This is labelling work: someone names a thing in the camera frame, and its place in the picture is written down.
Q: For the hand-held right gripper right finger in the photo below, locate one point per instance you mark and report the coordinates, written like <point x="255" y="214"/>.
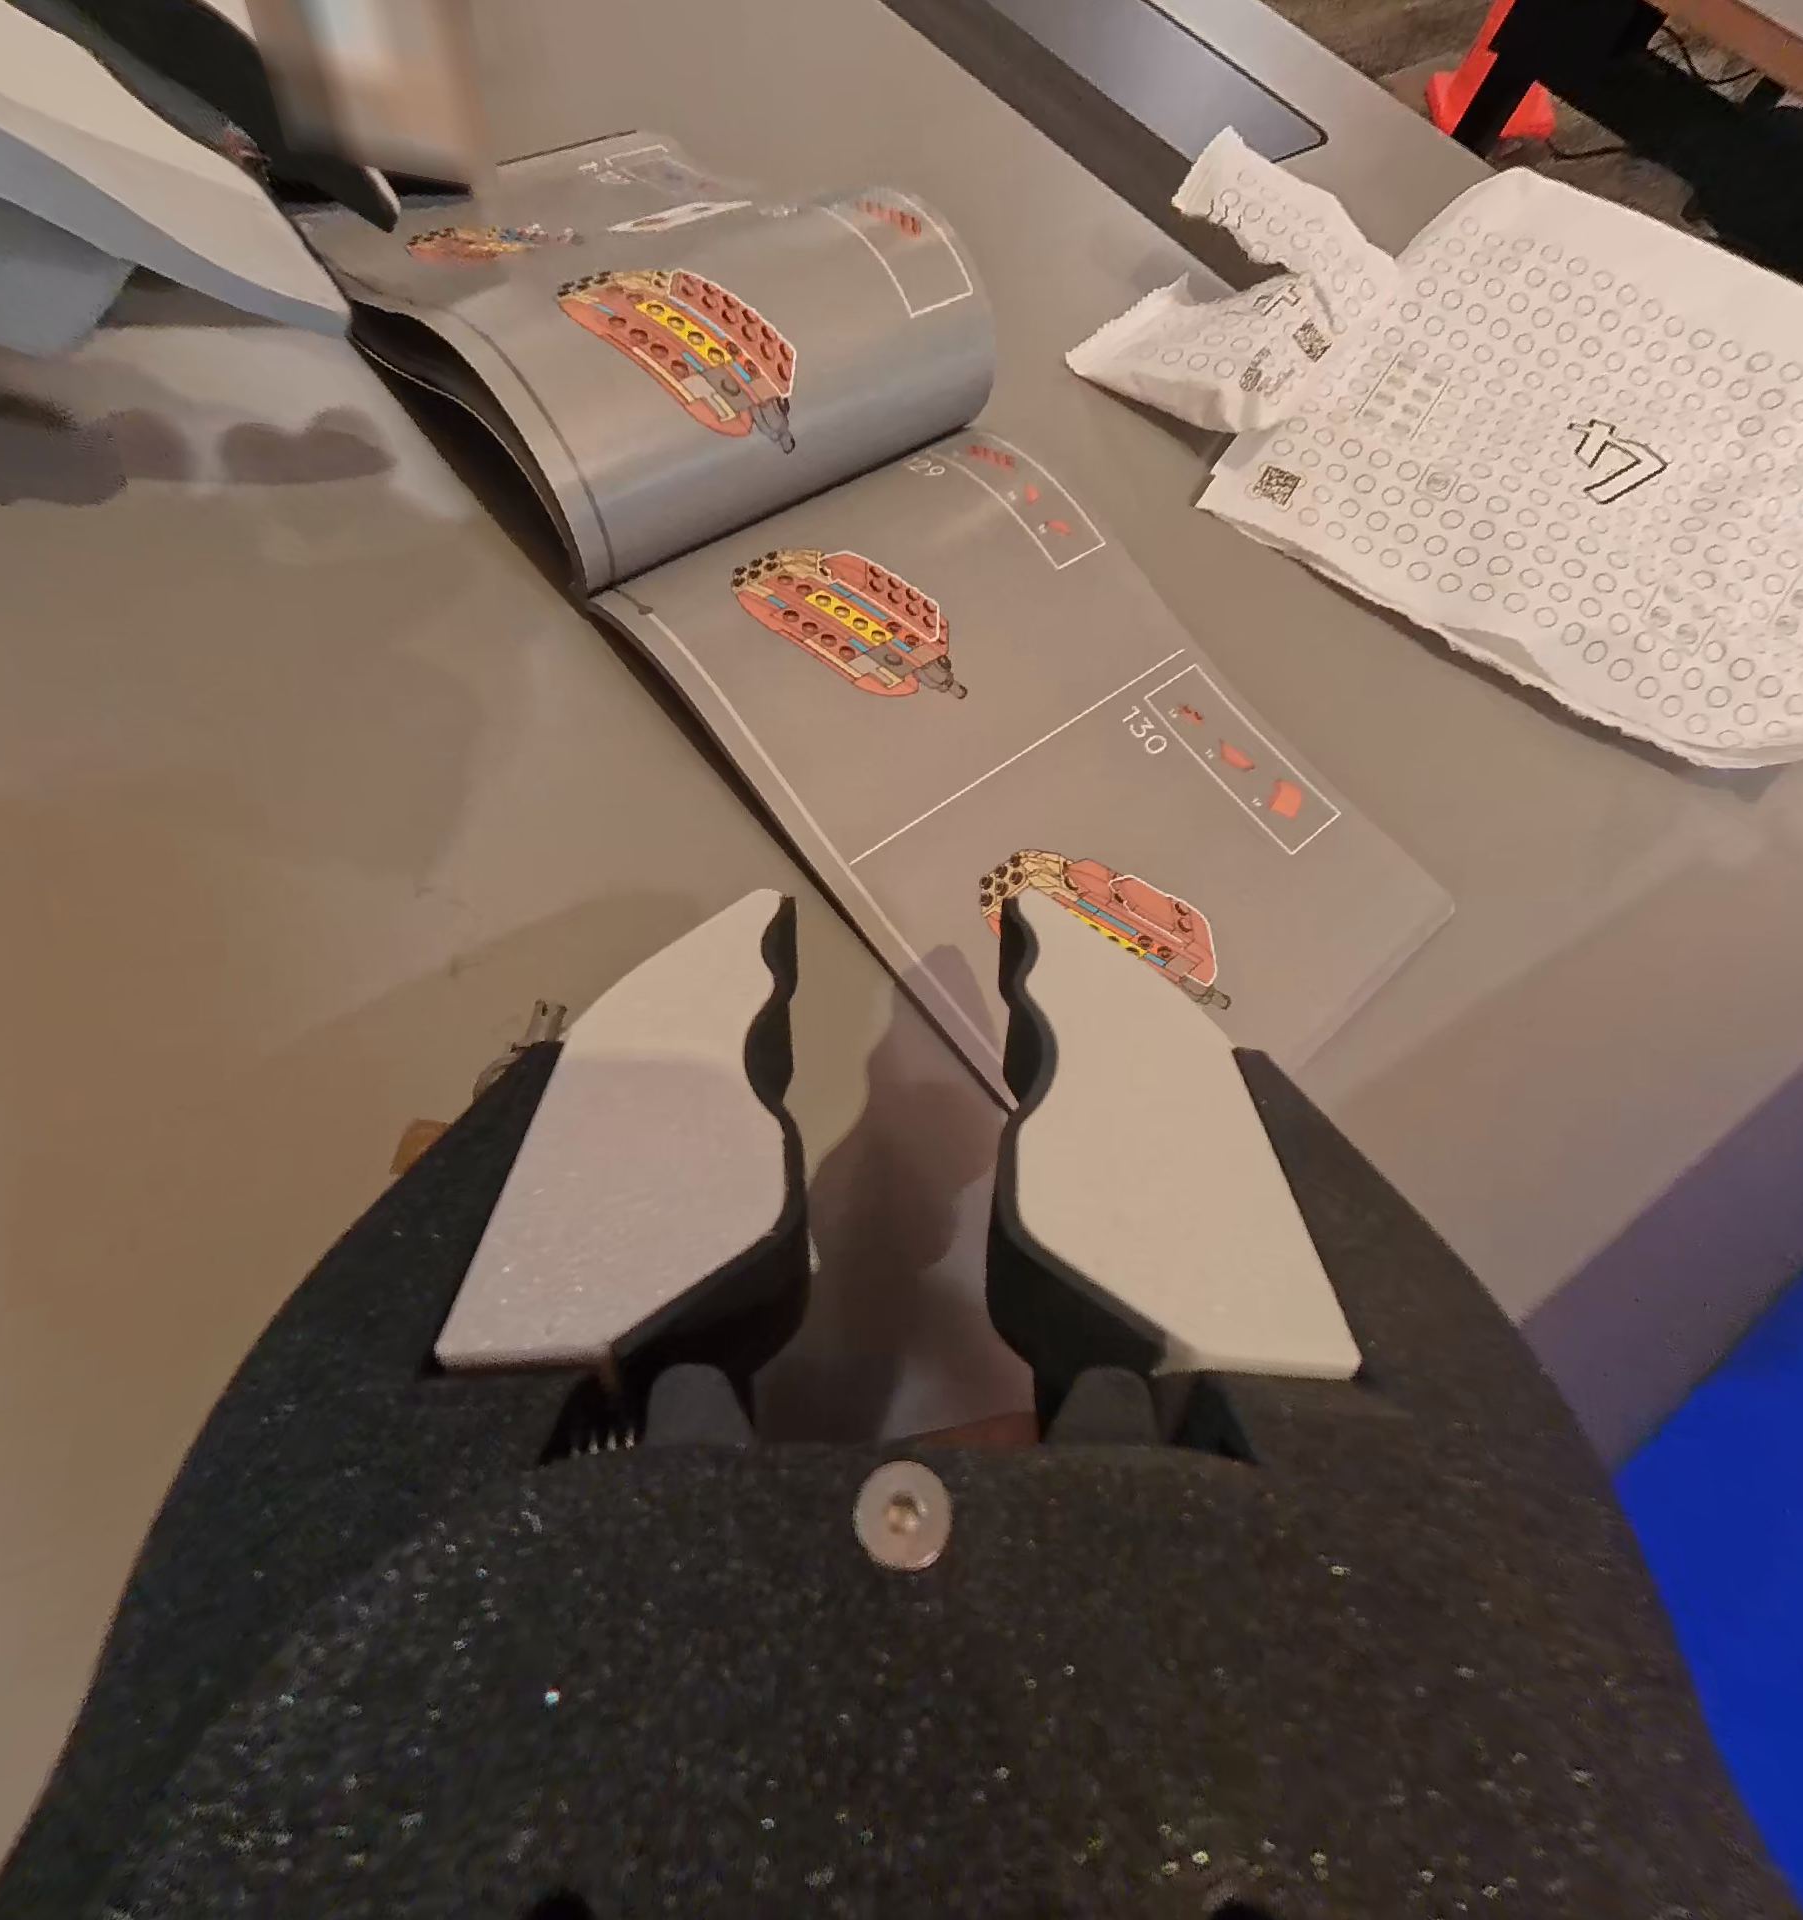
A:
<point x="1155" y="1184"/>

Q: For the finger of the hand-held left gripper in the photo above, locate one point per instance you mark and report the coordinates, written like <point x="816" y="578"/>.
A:
<point x="122" y="179"/>
<point x="17" y="270"/>

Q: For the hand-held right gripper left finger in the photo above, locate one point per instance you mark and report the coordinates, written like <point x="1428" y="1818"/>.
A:
<point x="633" y="1170"/>

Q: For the multicoloured lego build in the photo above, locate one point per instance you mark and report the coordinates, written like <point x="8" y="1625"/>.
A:
<point x="530" y="1036"/>

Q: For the grey lego instruction booklet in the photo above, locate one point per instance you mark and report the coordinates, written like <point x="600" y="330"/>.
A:
<point x="842" y="374"/>

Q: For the blue plastic bin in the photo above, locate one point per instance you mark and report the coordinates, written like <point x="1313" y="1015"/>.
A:
<point x="1770" y="1575"/>

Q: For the large white paper bag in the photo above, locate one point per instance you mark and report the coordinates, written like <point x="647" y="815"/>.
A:
<point x="1592" y="600"/>

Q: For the small white paper bag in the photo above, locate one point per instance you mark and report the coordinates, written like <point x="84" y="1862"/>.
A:
<point x="1230" y="345"/>

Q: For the dark panel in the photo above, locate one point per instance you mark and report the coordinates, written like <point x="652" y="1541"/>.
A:
<point x="1186" y="76"/>

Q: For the orange stand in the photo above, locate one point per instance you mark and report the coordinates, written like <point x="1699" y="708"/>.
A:
<point x="1486" y="84"/>

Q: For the wooden table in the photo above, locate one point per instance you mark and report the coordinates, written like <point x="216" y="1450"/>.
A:
<point x="1788" y="38"/>

